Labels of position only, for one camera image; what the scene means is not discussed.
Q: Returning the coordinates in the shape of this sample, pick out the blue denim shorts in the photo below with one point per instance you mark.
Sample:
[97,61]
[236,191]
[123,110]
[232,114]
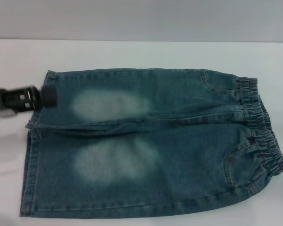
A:
[155,153]

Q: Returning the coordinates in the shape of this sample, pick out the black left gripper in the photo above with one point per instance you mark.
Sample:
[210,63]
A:
[0,101]

